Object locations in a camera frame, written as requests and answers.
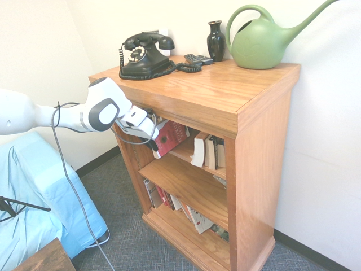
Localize upright books middle shelf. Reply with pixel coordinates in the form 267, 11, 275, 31
190, 131, 210, 167

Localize white red cover book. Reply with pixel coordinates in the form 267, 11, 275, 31
186, 205, 215, 235

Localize white paperback book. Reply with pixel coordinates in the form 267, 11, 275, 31
170, 194, 189, 217

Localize black vintage rotary telephone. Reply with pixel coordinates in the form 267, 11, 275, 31
118, 32, 203, 82

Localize dark green cover book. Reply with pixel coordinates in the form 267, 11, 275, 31
210, 224, 230, 243

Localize white grey cover book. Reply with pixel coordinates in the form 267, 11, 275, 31
143, 178, 164, 209

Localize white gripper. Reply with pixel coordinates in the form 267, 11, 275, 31
121, 105, 159, 152

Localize pink red paperback book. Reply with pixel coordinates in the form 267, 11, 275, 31
153, 120, 191, 159

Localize black ceramic vase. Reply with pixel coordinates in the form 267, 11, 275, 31
207, 20, 226, 62

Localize light blue cloth cover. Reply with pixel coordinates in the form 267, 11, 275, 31
0, 130, 111, 271

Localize green plastic watering can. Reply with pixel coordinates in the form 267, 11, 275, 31
225, 0, 344, 71

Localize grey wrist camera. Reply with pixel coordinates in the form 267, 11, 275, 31
112, 120, 147, 139

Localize loose photo papers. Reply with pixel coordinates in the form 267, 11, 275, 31
213, 174, 227, 189

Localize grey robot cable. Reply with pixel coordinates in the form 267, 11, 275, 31
50, 101, 157, 271

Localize wooden bookshelf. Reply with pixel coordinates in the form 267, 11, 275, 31
88, 55, 302, 271

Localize black camera tripod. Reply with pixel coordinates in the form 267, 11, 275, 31
0, 195, 52, 218

